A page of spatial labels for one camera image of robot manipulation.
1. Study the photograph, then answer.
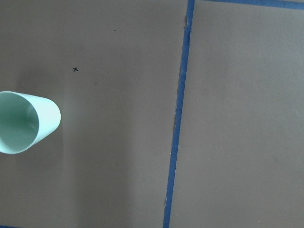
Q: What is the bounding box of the green plastic cup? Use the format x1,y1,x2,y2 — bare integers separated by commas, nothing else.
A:
0,91,61,154

